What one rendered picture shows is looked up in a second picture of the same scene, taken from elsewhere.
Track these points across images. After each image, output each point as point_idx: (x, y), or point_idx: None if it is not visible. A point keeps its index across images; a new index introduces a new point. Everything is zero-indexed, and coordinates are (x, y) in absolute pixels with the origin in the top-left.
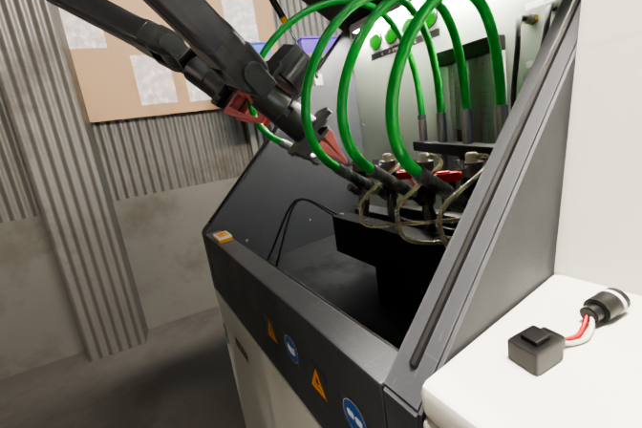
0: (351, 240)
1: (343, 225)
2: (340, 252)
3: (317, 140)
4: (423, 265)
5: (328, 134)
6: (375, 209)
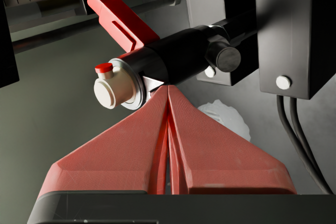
0: (335, 2)
1: (320, 41)
2: (281, 125)
3: (228, 217)
4: None
5: (98, 175)
6: (208, 24)
